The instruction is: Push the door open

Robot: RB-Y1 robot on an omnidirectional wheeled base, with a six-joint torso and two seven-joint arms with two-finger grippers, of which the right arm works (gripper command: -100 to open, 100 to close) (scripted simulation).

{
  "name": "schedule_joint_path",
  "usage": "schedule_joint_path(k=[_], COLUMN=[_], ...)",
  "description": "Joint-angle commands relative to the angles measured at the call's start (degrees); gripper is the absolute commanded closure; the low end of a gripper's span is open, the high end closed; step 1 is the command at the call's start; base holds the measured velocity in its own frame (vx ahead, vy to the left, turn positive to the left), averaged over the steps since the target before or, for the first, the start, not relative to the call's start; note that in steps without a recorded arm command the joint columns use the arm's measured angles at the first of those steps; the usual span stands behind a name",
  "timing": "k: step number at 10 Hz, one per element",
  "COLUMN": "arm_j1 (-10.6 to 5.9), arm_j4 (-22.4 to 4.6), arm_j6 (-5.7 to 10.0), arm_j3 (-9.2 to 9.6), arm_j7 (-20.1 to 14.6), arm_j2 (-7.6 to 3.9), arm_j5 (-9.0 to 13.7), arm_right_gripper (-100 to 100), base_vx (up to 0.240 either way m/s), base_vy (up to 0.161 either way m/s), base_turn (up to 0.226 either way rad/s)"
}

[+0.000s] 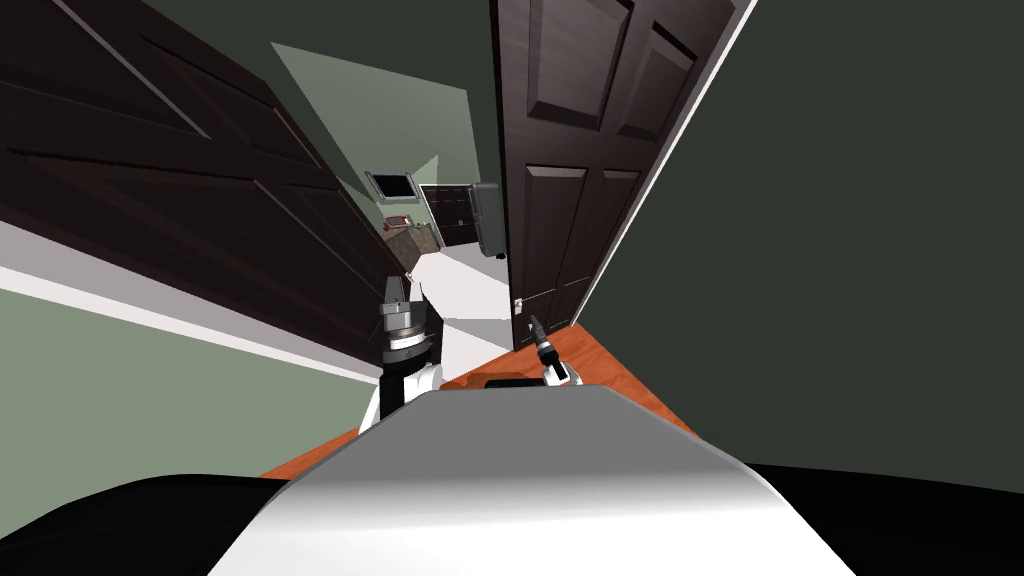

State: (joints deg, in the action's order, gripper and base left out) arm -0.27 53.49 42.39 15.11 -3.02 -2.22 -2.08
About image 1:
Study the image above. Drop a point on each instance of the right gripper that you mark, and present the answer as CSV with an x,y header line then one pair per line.
x,y
539,332

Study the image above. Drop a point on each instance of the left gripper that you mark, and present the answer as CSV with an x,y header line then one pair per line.
x,y
399,310

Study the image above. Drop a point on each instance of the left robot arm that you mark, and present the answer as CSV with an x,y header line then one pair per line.
x,y
396,386

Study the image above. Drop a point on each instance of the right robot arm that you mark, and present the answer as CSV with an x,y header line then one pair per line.
x,y
920,536

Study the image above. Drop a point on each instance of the brown counter with red item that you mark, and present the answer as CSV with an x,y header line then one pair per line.
x,y
412,244

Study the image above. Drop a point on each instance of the dark brown panelled door leaf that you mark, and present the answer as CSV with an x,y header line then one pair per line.
x,y
452,214
160,160
576,160

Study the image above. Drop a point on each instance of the white framed dark window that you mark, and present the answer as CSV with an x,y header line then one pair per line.
x,y
392,186

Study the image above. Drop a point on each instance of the grey tall appliance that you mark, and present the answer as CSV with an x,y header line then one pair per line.
x,y
488,220

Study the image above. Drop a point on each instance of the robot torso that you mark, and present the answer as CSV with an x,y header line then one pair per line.
x,y
512,480

